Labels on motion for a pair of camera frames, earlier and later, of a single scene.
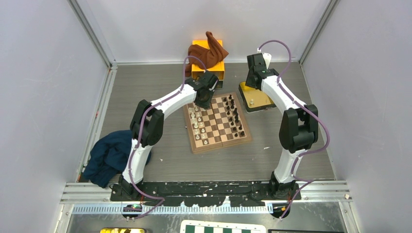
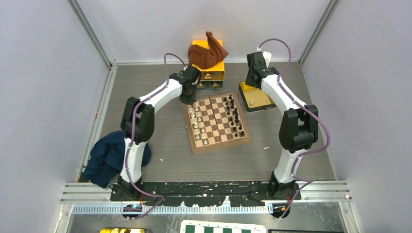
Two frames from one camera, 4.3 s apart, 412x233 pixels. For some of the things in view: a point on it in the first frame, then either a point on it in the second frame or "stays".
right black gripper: x=248 y=82 stays
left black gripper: x=205 y=105 to x=191 y=100
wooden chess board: x=223 y=124 stays
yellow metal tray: x=254 y=99 stays
